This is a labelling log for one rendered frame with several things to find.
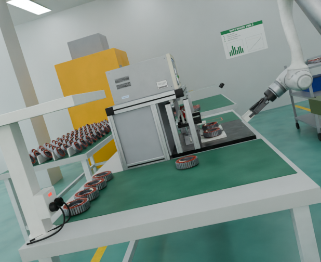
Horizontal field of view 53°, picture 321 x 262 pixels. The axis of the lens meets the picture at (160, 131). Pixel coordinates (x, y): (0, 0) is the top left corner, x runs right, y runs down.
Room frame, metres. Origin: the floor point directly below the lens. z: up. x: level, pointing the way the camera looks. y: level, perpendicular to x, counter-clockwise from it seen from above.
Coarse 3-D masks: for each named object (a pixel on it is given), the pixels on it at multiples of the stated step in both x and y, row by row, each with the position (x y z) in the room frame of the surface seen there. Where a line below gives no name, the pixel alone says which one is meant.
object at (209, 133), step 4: (212, 128) 1.95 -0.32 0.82; (216, 128) 1.92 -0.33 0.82; (220, 128) 1.89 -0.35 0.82; (204, 132) 1.90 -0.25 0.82; (208, 132) 1.87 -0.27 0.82; (212, 132) 1.86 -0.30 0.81; (216, 132) 1.86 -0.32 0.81; (220, 132) 1.87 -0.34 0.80; (204, 136) 1.90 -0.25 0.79; (208, 136) 1.87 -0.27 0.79; (212, 136) 1.86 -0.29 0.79
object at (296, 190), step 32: (288, 160) 1.21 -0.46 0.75; (224, 192) 1.06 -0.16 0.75; (256, 192) 0.99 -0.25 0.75; (288, 192) 0.93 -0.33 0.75; (320, 192) 0.91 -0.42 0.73; (64, 224) 1.18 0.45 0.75; (96, 224) 1.09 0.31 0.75; (128, 224) 1.01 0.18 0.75; (160, 224) 0.98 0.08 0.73; (192, 224) 0.96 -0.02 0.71; (32, 256) 1.04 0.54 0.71
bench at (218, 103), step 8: (216, 96) 5.00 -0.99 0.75; (224, 96) 4.64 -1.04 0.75; (200, 104) 4.35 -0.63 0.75; (208, 104) 4.08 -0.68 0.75; (216, 104) 3.84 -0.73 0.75; (224, 104) 3.61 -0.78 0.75; (232, 104) 3.43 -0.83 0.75; (200, 112) 3.49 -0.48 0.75; (208, 112) 3.46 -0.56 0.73; (216, 112) 3.45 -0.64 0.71; (176, 120) 3.51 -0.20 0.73
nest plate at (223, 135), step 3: (222, 132) 1.93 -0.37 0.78; (219, 135) 1.87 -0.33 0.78; (222, 135) 1.84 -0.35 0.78; (225, 135) 1.83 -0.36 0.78; (201, 138) 1.92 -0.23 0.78; (204, 138) 1.89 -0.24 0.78; (207, 138) 1.87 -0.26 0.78; (210, 138) 1.85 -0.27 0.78; (213, 138) 1.84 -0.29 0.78; (216, 138) 1.84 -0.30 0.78; (219, 138) 1.83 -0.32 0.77; (204, 141) 1.85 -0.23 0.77
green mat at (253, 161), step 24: (240, 144) 1.65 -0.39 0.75; (264, 144) 1.53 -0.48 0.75; (144, 168) 1.69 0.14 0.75; (168, 168) 1.56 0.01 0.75; (192, 168) 1.44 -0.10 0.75; (216, 168) 1.35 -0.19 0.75; (240, 168) 1.26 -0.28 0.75; (264, 168) 1.18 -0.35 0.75; (288, 168) 1.12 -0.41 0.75; (120, 192) 1.38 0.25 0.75; (144, 192) 1.29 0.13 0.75; (168, 192) 1.21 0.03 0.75; (192, 192) 1.14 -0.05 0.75; (72, 216) 1.23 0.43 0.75; (96, 216) 1.16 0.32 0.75
